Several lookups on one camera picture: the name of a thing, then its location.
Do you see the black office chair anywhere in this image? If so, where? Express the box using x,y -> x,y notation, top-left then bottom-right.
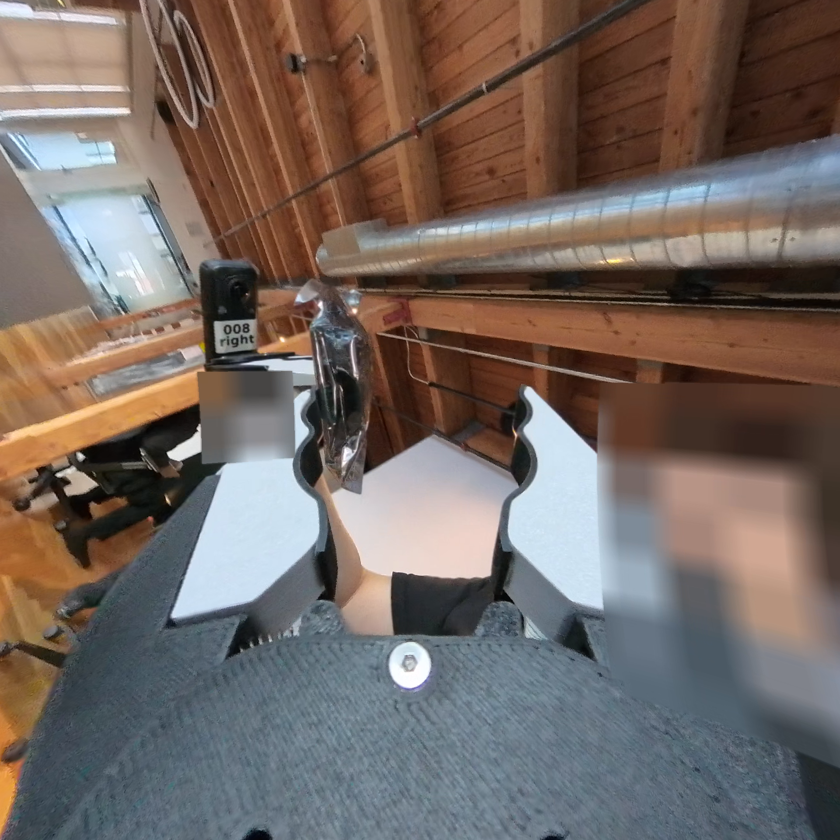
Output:
13,407 -> 204,571

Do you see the person's right forearm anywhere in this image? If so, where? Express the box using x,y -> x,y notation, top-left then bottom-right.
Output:
314,469 -> 395,636

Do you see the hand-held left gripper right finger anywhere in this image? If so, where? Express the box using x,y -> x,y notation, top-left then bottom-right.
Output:
491,385 -> 605,641

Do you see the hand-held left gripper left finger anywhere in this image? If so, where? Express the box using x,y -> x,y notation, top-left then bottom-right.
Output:
169,387 -> 337,634

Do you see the white flat panel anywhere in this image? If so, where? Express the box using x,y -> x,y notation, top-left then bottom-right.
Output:
328,437 -> 521,580

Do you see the ceiling sprinkler fixture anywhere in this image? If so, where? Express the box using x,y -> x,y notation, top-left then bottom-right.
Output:
285,33 -> 379,74

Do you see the black ceiling rod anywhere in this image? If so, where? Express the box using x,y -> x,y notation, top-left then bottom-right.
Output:
217,0 -> 657,245

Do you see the black chair base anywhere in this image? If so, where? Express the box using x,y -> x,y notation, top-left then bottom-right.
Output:
0,577 -> 122,667

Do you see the glass partition wall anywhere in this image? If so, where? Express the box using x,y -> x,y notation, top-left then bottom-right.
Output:
39,190 -> 194,316

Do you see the silver foil parts bag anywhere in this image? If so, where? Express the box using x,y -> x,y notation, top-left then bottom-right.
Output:
294,279 -> 373,494

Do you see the white ring ceiling lamp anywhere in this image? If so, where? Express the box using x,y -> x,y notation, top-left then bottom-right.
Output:
172,10 -> 218,110
138,0 -> 202,130

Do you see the silver ventilation duct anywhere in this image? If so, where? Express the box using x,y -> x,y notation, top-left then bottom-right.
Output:
315,134 -> 840,280

